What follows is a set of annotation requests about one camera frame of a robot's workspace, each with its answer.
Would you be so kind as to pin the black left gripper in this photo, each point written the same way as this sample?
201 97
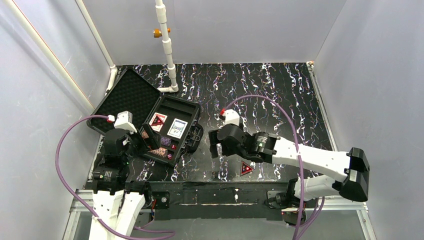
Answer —
139 139

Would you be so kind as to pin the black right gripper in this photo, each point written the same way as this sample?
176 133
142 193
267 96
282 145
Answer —
224 141

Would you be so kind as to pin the red triangular button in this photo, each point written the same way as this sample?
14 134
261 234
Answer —
158 120
245 168

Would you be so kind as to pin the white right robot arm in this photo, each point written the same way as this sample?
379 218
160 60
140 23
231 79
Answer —
342 173

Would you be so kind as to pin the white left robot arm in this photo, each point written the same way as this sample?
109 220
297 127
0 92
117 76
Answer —
117 201

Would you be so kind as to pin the black poker set case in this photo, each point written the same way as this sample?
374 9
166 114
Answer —
133 93

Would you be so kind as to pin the red playing card deck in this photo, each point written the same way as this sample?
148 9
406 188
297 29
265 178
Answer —
157 128

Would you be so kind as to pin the orange blue chip row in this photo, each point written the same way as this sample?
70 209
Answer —
161 152

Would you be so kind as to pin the blue playing card deck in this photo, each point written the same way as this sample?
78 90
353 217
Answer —
177 128

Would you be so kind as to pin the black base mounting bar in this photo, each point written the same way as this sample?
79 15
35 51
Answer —
216 200

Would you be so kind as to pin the white corner pipe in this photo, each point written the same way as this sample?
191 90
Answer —
112 67

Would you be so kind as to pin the orange valve knob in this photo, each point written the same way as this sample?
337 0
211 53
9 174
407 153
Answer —
157 33

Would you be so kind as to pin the white PVC pipe stand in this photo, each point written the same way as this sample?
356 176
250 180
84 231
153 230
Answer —
161 14

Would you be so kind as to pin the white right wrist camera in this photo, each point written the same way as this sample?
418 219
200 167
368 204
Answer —
230 117

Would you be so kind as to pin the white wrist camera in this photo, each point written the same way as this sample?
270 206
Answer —
123 120
230 117

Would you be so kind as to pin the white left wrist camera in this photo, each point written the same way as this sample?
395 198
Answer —
123 120

